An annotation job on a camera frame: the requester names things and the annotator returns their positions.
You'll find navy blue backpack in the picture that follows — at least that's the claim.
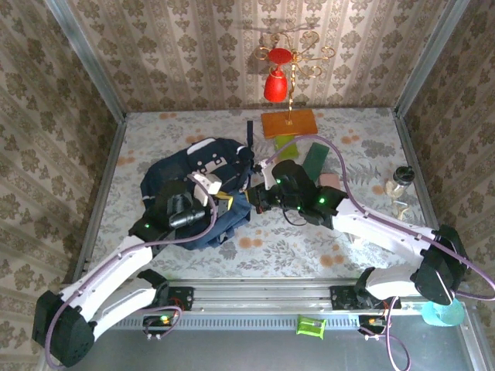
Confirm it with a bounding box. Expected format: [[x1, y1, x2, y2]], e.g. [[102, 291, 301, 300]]
[[139, 120, 256, 250]]

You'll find lime green pencil case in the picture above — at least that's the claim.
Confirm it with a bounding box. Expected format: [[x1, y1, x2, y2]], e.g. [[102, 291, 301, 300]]
[[273, 134, 299, 160]]

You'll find dark green pencil case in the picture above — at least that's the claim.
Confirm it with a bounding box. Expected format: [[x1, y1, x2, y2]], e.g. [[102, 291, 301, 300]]
[[302, 141, 330, 177]]

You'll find pink pencil case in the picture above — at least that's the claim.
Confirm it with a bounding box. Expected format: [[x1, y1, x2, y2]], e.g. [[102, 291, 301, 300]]
[[316, 172, 340, 190]]

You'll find red wine glass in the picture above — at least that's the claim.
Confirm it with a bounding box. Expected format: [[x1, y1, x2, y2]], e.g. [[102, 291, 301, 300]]
[[263, 46, 293, 104]]

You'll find glass jar black lid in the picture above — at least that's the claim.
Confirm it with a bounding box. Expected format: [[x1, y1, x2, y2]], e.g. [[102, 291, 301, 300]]
[[384, 165, 415, 196]]

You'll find teal translucent plastic cup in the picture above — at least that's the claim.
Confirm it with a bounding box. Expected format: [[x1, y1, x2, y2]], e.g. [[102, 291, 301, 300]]
[[421, 301, 465, 328]]

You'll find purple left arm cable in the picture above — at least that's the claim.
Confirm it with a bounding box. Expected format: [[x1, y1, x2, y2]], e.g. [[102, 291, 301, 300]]
[[45, 173, 217, 367]]

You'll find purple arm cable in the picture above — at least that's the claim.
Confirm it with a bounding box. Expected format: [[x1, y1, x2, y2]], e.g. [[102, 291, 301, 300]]
[[45, 173, 217, 367], [265, 134, 495, 371]]

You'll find thin black cable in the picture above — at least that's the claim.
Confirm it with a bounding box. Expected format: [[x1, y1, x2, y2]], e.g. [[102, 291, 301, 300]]
[[283, 207, 307, 228]]

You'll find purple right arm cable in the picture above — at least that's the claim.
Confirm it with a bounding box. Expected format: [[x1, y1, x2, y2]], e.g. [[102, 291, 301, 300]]
[[265, 134, 495, 371]]

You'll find gold wire rack wooden base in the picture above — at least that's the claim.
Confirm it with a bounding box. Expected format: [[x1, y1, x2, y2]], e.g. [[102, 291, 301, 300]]
[[253, 30, 337, 137]]

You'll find aluminium side rail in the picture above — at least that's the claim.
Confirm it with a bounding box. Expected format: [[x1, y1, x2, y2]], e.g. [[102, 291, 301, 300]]
[[72, 114, 128, 283], [393, 111, 456, 280]]

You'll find aluminium mounting rail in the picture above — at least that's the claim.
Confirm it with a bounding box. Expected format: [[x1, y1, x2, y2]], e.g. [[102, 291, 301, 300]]
[[61, 278, 471, 315]]

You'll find grey slotted cable duct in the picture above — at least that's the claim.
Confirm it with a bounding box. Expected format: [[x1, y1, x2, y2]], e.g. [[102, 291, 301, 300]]
[[94, 315, 387, 330]]

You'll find small circuit board with wires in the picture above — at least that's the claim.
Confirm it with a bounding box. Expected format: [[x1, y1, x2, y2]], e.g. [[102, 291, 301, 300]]
[[357, 315, 391, 341], [142, 315, 183, 341]]

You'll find green packet on rail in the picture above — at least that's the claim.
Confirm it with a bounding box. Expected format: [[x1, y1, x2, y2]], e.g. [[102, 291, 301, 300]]
[[295, 315, 328, 341]]

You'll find aluminium frame post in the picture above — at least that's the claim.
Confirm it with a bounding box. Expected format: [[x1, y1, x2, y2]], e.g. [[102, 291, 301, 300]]
[[43, 0, 128, 121], [393, 0, 472, 117]]

